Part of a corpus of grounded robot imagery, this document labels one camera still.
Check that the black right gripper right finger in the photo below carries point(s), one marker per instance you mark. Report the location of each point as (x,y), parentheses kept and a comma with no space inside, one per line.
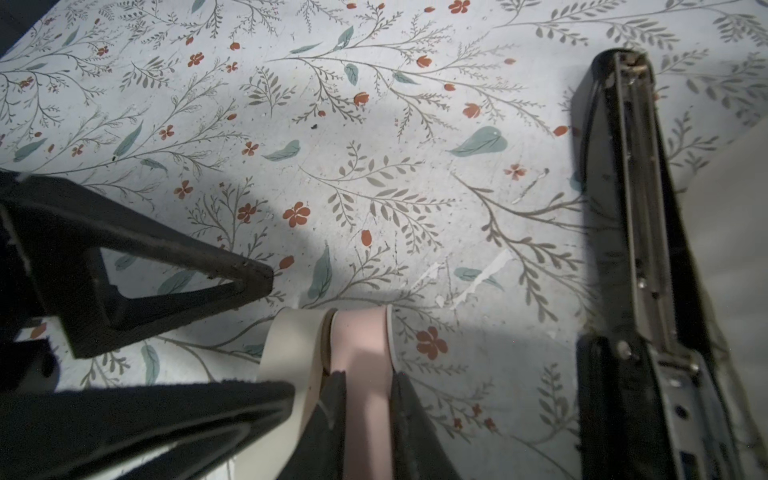
(416,450)

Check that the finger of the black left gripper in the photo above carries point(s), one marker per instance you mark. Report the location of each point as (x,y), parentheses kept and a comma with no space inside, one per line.
(74,434)
(54,234)

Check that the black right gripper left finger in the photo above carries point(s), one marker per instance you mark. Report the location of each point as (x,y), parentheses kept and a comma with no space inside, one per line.
(319,454)

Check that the pink mini stapler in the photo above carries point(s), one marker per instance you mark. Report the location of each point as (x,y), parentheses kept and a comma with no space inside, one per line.
(360,348)

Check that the white oval plastic tray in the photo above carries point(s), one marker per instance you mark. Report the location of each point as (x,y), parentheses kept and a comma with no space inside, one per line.
(725,216)

